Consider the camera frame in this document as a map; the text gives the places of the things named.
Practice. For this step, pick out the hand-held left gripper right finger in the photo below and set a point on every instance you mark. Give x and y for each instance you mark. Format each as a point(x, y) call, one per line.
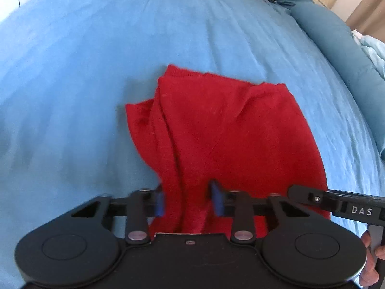
point(216, 201)

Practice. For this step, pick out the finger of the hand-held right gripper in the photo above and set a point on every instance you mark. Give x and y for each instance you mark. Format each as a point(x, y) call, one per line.
point(303, 195)

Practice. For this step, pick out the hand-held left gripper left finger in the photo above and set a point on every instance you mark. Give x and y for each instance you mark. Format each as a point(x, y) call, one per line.
point(159, 205)

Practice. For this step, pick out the red knit sweater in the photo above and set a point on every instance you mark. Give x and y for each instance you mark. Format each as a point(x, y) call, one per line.
point(228, 132)

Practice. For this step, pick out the person's right hand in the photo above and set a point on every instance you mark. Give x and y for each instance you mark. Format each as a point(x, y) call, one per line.
point(368, 272)

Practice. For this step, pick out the teal long pillow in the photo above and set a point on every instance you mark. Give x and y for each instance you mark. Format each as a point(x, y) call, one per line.
point(340, 51)

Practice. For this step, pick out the folded pale blue blanket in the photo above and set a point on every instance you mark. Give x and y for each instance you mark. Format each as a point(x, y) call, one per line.
point(373, 51)

